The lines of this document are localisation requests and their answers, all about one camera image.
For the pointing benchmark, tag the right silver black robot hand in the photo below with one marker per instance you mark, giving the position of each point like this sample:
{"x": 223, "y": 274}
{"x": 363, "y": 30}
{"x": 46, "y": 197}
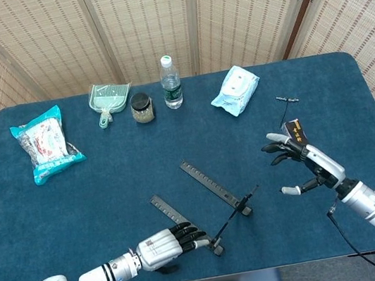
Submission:
{"x": 323, "y": 165}

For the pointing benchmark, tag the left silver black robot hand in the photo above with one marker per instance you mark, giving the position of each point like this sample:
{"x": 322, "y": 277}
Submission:
{"x": 158, "y": 250}

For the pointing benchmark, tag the black folding laptop stand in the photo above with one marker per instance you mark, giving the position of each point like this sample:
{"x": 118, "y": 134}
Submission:
{"x": 212, "y": 186}

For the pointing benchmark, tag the small black carton box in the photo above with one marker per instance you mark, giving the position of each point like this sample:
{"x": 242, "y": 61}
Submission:
{"x": 294, "y": 129}

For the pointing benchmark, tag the blue table mat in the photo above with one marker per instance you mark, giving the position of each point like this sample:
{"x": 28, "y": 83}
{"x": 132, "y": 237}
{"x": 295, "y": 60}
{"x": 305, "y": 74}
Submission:
{"x": 108, "y": 181}

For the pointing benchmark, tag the light blue wet wipes pack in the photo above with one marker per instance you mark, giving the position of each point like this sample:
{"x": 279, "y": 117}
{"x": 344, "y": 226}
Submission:
{"x": 236, "y": 90}

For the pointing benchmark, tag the glass jar black lid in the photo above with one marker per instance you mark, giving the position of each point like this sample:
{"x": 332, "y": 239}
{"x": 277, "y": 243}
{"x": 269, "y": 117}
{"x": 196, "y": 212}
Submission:
{"x": 142, "y": 110}

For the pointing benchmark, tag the teal snack bag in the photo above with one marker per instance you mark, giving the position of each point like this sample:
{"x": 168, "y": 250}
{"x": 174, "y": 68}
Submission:
{"x": 45, "y": 141}

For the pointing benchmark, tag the green mini dustpan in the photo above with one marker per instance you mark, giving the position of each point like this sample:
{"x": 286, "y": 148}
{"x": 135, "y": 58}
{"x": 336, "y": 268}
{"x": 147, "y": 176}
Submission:
{"x": 109, "y": 99}

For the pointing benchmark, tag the clear water bottle green label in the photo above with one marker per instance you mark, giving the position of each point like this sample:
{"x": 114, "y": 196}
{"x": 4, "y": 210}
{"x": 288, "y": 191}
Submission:
{"x": 172, "y": 89}

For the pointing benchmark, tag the woven bamboo folding screen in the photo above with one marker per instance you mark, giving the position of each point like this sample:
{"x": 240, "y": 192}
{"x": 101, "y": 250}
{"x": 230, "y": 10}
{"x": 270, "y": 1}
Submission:
{"x": 141, "y": 30}

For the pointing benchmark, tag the brown wooden post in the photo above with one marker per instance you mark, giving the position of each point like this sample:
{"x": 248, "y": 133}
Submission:
{"x": 308, "y": 0}

